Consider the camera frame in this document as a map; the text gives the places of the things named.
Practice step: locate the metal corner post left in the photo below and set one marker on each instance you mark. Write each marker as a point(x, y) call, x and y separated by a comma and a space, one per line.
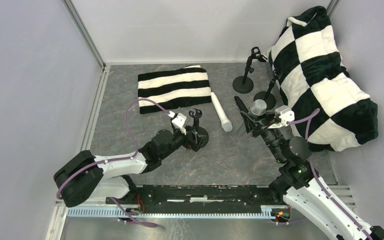
point(84, 32)

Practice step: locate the checkered black white bag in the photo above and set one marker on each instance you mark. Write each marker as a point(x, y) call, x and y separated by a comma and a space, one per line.
point(311, 76)

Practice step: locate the silver microphone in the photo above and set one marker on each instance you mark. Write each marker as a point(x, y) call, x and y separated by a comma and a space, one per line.
point(258, 108)

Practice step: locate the striped black white cloth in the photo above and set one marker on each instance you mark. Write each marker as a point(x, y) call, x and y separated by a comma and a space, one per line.
point(172, 89)

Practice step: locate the black microphone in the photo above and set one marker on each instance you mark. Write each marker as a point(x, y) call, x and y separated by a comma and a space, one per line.
point(240, 104)

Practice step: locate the black mic stand right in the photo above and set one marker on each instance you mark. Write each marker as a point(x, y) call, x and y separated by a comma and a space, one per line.
point(267, 95)

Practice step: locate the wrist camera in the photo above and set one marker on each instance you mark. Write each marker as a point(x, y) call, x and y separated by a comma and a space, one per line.
point(282, 116)
point(180, 122)

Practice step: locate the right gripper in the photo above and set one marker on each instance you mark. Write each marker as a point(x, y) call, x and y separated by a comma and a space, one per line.
point(256, 124)

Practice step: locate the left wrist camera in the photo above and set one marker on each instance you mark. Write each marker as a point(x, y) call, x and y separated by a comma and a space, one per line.
point(180, 122)

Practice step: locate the black mic stand back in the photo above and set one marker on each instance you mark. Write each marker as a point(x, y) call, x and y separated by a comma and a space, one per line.
point(243, 84)

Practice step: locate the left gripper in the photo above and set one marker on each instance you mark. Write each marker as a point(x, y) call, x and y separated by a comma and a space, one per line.
point(194, 135)

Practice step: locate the white microphone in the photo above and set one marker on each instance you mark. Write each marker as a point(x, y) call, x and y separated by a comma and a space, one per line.
point(226, 124)

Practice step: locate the black mic stand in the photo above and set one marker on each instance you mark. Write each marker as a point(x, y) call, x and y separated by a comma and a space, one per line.
point(243, 84)
point(267, 95)
point(196, 114)

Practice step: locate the black mic stand front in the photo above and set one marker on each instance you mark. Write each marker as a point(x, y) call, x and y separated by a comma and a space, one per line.
point(196, 114)

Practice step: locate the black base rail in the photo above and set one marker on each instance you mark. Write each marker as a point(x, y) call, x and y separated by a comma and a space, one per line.
point(202, 199)

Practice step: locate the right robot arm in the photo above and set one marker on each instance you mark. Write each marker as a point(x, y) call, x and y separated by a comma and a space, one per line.
point(299, 185)

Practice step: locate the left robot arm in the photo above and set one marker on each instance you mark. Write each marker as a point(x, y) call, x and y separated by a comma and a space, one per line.
point(87, 176)

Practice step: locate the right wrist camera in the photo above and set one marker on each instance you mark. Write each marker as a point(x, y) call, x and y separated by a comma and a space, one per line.
point(282, 116)

